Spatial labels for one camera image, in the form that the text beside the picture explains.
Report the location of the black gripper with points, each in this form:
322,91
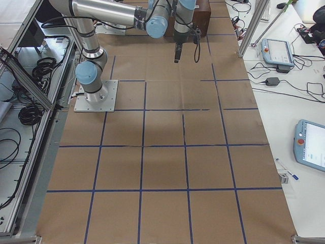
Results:
181,35

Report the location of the blue white pen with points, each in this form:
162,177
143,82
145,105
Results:
285,168

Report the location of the dark wooden drawer cabinet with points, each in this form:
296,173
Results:
201,18

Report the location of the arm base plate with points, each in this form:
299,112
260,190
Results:
102,101

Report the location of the black power adapter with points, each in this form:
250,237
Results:
272,81

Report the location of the aluminium frame post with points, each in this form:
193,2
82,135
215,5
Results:
261,6

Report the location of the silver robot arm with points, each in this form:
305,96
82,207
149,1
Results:
152,19

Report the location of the blue teach pendant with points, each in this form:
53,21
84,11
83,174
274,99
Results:
309,144
277,52

